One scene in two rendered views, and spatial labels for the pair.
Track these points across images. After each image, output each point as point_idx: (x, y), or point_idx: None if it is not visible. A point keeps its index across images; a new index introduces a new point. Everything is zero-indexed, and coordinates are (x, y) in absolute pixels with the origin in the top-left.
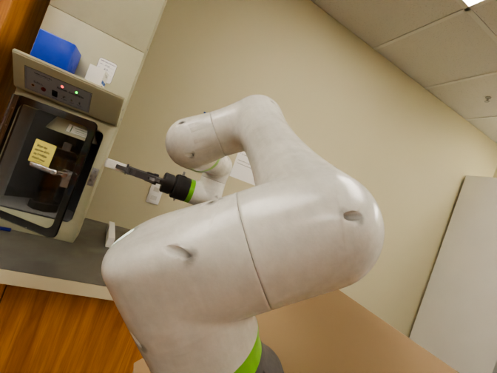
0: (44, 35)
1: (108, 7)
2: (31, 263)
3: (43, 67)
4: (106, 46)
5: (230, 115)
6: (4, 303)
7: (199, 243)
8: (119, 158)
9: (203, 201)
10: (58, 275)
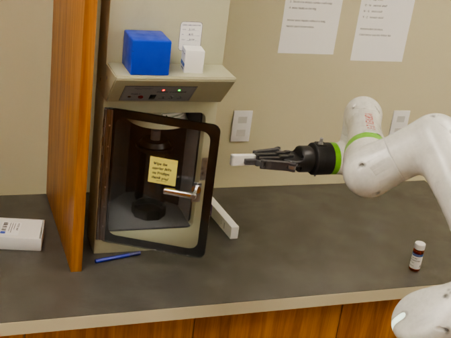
0: (139, 46)
1: None
2: (205, 292)
3: (145, 82)
4: (184, 5)
5: (411, 152)
6: (196, 331)
7: (449, 324)
8: None
9: None
10: (237, 298)
